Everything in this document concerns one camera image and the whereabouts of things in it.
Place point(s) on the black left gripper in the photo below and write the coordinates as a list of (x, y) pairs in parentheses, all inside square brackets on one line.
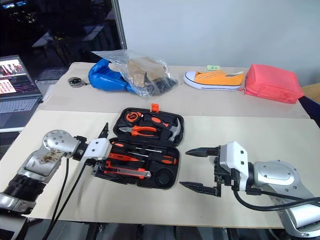
[(100, 170)]

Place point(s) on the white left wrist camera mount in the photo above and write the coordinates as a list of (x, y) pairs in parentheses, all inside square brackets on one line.
[(96, 150)]

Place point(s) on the small green sticky note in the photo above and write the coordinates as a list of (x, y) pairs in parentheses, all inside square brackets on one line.
[(213, 67)]

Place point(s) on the black tool case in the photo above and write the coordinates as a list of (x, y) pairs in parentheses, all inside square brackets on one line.
[(147, 132)]

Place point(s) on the orange black utility knife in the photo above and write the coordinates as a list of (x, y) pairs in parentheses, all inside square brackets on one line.
[(130, 171)]

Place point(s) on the pink fabric bag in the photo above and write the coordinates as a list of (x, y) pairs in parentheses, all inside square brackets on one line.
[(272, 83)]

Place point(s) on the brown cardboard piece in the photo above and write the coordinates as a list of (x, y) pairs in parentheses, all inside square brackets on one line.
[(137, 71)]

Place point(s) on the long black orange screwdriver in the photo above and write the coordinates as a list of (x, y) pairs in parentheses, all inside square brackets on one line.
[(165, 160)]

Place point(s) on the black table frame leg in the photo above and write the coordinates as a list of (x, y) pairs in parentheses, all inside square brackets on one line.
[(233, 233), (96, 232)]

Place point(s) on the silver window frame post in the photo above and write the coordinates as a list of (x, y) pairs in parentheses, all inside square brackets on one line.
[(120, 25)]

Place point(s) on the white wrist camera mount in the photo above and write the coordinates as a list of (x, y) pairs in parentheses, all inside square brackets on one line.
[(96, 150), (233, 157)]

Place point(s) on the orange canvas sneaker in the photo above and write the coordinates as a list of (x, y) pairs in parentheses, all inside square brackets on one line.
[(220, 80)]

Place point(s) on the clear plastic bag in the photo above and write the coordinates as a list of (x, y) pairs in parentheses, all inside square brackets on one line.
[(117, 58)]

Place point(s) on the orange black tape measure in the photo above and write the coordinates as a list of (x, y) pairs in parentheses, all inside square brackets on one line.
[(132, 116)]

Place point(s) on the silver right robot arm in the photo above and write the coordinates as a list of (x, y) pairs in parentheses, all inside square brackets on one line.
[(275, 175)]

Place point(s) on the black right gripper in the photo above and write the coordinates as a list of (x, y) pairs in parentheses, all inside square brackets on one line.
[(223, 175)]

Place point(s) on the short black orange screwdriver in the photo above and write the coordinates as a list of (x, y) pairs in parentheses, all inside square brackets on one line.
[(117, 144)]

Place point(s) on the open grey laptop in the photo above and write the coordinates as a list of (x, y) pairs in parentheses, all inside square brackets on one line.
[(17, 105)]

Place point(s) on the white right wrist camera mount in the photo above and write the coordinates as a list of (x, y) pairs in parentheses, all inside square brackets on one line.
[(233, 157)]

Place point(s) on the brown cardboard box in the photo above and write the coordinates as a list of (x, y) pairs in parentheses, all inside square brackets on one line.
[(312, 91)]

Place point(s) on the blue plastic bag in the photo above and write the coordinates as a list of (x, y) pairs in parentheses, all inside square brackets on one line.
[(105, 78)]

